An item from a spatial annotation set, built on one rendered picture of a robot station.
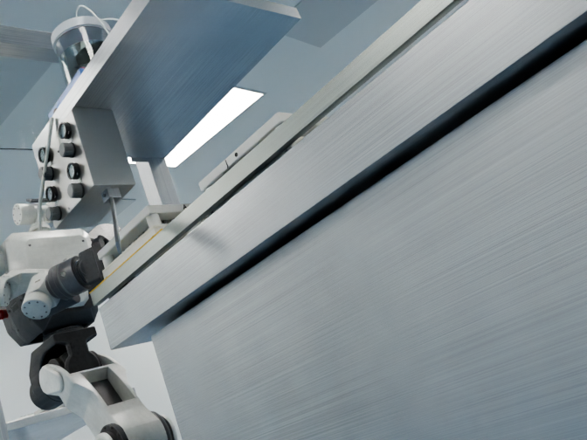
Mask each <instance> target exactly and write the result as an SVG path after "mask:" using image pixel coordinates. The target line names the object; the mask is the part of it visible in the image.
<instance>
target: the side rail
mask: <svg viewBox="0 0 587 440"><path fill-rule="evenodd" d="M462 1H463V0H421V1H420V2H419V3H417V4H416V5H415V6H414V7H413V8H412V9H411V10H409V11H408V12H407V13H406V14H405V15H404V16H403V17H401V18H400V19H399V20H398V21H397V22H396V23H395V24H393V25H392V26H391V27H390V28H389V29H388V30H387V31H386V32H385V33H384V34H383V35H382V36H381V37H379V38H378V39H377V40H376V41H375V42H374V43H373V44H371V45H370V46H369V47H368V48H367V49H366V50H365V51H363V52H362V53H361V54H360V55H359V56H358V57H357V58H355V59H354V60H353V61H352V62H351V63H350V64H349V65H347V66H346V67H345V68H344V69H343V70H342V71H340V72H339V73H338V74H337V75H336V76H335V77H334V78H332V79H331V80H330V81H329V82H328V83H327V84H326V85H325V86H324V87H323V88H322V89H321V90H320V91H319V92H317V93H316V94H315V95H314V96H313V97H312V98H310V99H309V100H308V101H307V102H306V103H305V104H304V105H302V106H301V107H300V108H299V109H298V110H297V111H296V112H294V113H293V114H292V115H291V116H290V117H289V118H288V119H286V120H285V121H284V122H283V123H282V124H281V125H280V126H278V127H277V128H276V129H275V130H274V131H273V132H271V133H270V134H269V135H268V136H267V137H266V138H265V139H264V140H263V141H262V142H261V143H260V144H259V145H258V146H256V147H255V148H254V149H253V150H252V151H251V152H250V153H248V154H247V155H246V156H245V157H244V158H243V159H242V160H240V161H239V162H238V163H237V164H236V165H235V166H233V167H232V168H231V169H230V170H229V171H228V172H227V173H225V174H224V175H223V176H222V177H221V178H220V179H219V180H217V181H216V182H215V183H214V184H213V185H212V186H211V187H209V188H208V189H207V190H206V191H205V192H204V193H203V194H202V195H201V196H200V197H199V198H198V199H197V200H195V201H194V202H193V203H192V204H191V205H190V206H189V207H187V208H186V209H185V210H184V211H183V212H182V213H181V214H179V215H178V216H177V217H176V218H175V219H174V220H173V221H171V222H170V223H169V224H168V225H167V226H166V227H164V228H163V229H162V230H161V231H160V232H159V233H158V234H157V235H156V236H155V237H153V238H152V239H151V240H150V241H149V242H148V243H146V244H145V245H144V246H143V247H142V248H141V249H140V250H139V251H138V252H136V254H135V255H134V256H133V257H131V258H130V259H129V260H128V261H127V262H126V263H125V264H123V265H122V266H121V267H120V268H119V269H118V270H116V271H115V272H114V273H113V274H112V275H111V276H110V277H108V278H107V279H106V280H105V281H104V282H103V283H102V284H100V285H99V286H98V287H97V288H96V289H95V290H94V291H92V292H91V293H90V295H91V298H92V302H93V306H99V305H100V304H101V303H103V302H104V301H105V300H106V299H108V298H109V297H110V296H111V295H112V294H114V293H115V292H116V291H117V290H119V289H120V288H121V287H122V286H123V285H125V284H126V283H127V282H128V281H129V280H130V279H131V278H132V277H133V276H135V275H136V274H137V273H138V272H140V271H141V270H142V269H143V268H144V267H146V266H147V265H148V264H149V263H151V262H152V261H153V260H154V259H155V258H157V257H158V256H159V255H160V254H161V253H163V252H164V251H165V250H166V249H168V248H169V247H170V246H171V245H172V244H173V243H174V242H175V241H176V240H178V239H179V238H180V237H181V236H183V235H184V234H185V233H186V232H187V231H188V230H190V229H191V228H192V227H193V226H195V225H196V224H197V223H198V222H200V221H201V220H202V219H203V218H204V217H206V216H207V215H208V214H209V213H211V212H212V211H213V210H214V209H215V208H216V207H217V206H218V205H219V204H220V203H222V202H223V201H224V200H225V199H227V198H228V197H229V196H230V195H232V194H233V193H234V192H235V191H236V190H238V189H239V188H240V187H241V186H243V185H244V184H245V183H246V182H247V181H249V180H250V179H251V178H252V177H253V176H255V175H256V174H257V173H258V172H259V171H260V170H261V169H262V168H264V167H265V166H266V165H267V164H268V163H270V162H271V161H272V160H273V159H274V158H276V157H277V156H278V155H279V154H281V153H282V152H283V151H284V150H285V149H287V148H288V147H289V146H290V145H292V144H293V143H294V142H295V141H297V140H298V139H299V138H300V137H301V136H302V135H303V134H304V133H306V131H308V130H309V129H310V128H311V127H313V126H314V125H315V124H316V123H317V122H319V121H320V120H321V119H322V118H324V117H325V116H326V115H327V114H328V113H330V112H331V111H332V110H333V109H334V108H336V107H337V106H338V105H339V104H341V103H342V102H343V101H344V100H345V99H347V98H348V96H349V95H351V94H352V93H353V92H354V91H356V90H357V89H358V88H359V87H360V86H362V85H363V84H364V83H365V82H366V81H368V80H369V79H370V78H371V77H373V76H374V75H375V74H376V73H377V72H379V71H380V70H381V69H382V68H384V67H385V66H386V65H387V64H388V63H390V62H391V60H392V59H394V58H395V57H396V56H397V55H398V54H400V53H401V52H402V51H403V50H405V49H406V48H407V47H408V46H409V45H411V44H412V43H413V42H414V41H416V40H417V39H418V38H419V37H420V36H422V35H423V34H424V33H425V32H426V31H428V30H429V29H430V28H431V27H433V25H435V24H436V23H437V22H438V21H439V20H440V19H441V18H443V17H444V16H445V15H446V14H447V13H449V12H450V11H451V10H452V9H454V8H455V7H456V6H457V5H458V4H460V3H461V2H462Z"/></svg>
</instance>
